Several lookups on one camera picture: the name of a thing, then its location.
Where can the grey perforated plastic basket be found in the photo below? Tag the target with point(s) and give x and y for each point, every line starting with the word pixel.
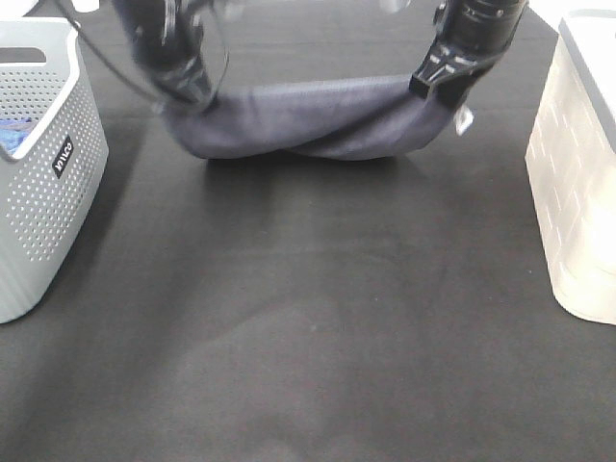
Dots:
pixel 49 182

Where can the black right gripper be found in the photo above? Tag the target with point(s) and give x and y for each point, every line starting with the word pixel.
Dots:
pixel 450 69

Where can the grey-blue microfibre towel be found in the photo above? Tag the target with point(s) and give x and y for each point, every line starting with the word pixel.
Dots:
pixel 356 119

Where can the blue cloth in grey basket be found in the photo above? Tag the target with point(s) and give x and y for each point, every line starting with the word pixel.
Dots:
pixel 14 131

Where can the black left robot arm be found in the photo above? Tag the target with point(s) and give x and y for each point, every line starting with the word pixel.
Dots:
pixel 165 38

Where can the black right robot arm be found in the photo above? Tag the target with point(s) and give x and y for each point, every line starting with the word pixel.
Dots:
pixel 471 36

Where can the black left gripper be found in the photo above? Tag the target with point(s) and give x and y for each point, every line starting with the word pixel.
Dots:
pixel 184 87

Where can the cream white plastic basket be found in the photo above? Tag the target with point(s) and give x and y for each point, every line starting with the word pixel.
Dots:
pixel 570 161

